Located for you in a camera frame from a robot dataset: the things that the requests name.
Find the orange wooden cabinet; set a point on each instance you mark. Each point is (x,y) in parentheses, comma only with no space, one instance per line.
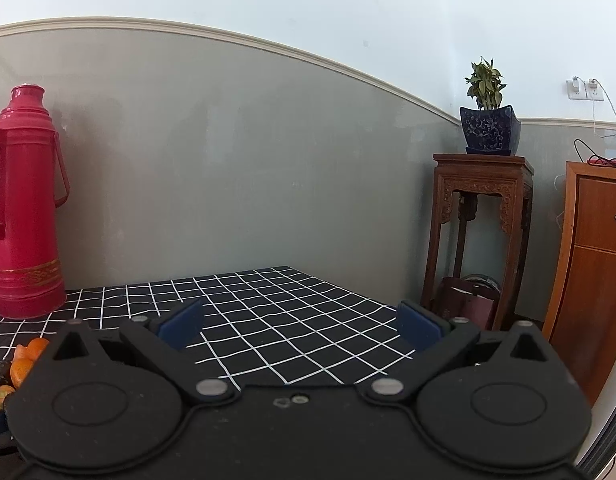
(593,270)

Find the carved dark wooden stand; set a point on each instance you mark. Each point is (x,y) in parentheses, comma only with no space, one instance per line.
(480,195)

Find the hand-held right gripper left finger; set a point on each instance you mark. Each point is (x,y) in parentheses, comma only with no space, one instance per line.
(180,322)

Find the dark red paper bag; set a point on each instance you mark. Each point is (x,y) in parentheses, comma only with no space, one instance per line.
(465,302)

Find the white wall socket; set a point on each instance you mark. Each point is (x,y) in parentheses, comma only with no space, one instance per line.
(584,89)

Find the orange tangerine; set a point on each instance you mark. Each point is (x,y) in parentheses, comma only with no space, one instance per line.
(34,348)
(21,371)

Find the white cylindrical appliance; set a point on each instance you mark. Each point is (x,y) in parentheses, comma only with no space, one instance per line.
(605,410)

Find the red thermos flask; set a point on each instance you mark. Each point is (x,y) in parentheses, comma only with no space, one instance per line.
(24,205)

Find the green potted plant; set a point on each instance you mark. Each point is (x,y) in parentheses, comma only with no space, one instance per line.
(485,83)

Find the dark avocado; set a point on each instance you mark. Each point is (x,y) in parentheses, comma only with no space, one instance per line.
(0,372)

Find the dark blue patterned flowerpot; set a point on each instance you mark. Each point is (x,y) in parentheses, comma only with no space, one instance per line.
(487,129)

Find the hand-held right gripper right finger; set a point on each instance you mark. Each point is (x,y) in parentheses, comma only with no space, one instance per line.
(419,324)

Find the black white checkered tablecloth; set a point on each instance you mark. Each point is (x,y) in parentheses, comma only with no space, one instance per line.
(268,320)

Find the small yellow-orange fruit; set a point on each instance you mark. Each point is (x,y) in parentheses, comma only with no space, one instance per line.
(0,394)

